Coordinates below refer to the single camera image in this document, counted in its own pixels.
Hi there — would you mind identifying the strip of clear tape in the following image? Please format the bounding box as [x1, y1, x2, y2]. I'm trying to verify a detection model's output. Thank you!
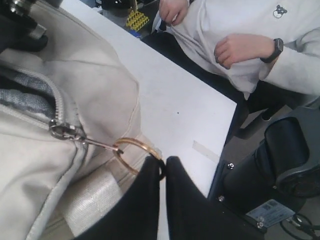
[192, 140, 220, 164]

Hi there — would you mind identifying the person right hand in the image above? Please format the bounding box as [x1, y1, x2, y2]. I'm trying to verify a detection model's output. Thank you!
[158, 0, 190, 26]

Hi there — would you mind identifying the black smartwatch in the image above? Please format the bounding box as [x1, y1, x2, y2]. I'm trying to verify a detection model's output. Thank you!
[260, 38, 284, 64]

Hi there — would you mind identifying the cream fabric duffel bag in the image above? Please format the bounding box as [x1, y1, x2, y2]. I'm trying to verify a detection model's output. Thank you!
[0, 0, 159, 240]

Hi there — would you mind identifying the person left hand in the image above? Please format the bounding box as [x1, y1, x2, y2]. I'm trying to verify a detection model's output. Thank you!
[214, 33, 274, 69]

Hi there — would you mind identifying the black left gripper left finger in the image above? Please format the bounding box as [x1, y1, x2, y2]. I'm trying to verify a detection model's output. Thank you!
[75, 155, 166, 240]

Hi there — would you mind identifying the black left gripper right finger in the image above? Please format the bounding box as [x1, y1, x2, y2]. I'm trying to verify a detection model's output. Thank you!
[166, 156, 264, 240]

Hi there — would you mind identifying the person in white hoodie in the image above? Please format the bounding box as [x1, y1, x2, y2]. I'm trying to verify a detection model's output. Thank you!
[143, 0, 320, 119]

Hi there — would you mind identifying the yellow plastic rack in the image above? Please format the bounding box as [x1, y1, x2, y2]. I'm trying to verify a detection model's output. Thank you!
[125, 0, 150, 32]

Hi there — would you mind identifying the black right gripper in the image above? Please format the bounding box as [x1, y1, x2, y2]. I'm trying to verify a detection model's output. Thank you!
[0, 0, 48, 52]

